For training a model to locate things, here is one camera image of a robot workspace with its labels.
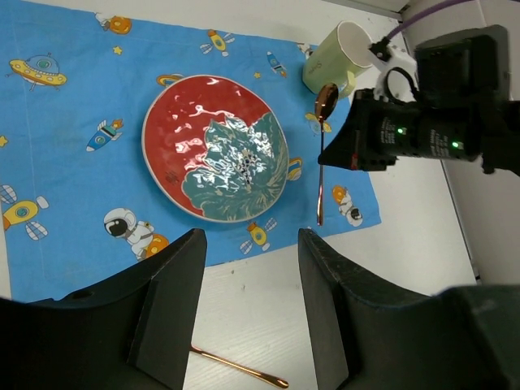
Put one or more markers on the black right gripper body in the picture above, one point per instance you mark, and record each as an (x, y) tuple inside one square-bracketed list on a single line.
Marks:
[(381, 130)]

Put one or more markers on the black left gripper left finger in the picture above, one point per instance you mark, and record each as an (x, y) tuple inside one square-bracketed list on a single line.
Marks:
[(132, 330)]

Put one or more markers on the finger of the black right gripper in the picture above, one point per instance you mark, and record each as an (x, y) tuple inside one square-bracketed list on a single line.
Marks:
[(342, 150)]

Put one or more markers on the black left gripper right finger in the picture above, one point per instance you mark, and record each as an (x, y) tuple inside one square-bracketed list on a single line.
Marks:
[(369, 333)]

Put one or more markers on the copper spoon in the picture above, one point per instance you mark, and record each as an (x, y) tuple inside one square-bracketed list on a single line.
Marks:
[(324, 105)]

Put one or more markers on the pale yellow-green mug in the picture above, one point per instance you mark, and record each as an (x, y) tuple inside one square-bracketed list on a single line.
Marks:
[(339, 59)]

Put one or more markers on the copper fork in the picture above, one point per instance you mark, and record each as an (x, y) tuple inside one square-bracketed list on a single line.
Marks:
[(257, 374)]

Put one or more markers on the red and teal plate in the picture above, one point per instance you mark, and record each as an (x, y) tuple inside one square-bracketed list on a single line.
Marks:
[(215, 149)]

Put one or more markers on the blue space-print cloth placemat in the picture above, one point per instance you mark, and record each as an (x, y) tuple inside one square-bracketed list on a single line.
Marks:
[(78, 201)]

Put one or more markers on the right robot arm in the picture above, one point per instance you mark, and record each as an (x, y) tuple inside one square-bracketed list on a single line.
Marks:
[(449, 101)]

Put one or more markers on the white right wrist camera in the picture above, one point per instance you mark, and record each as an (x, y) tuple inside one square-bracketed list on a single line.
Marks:
[(396, 72)]

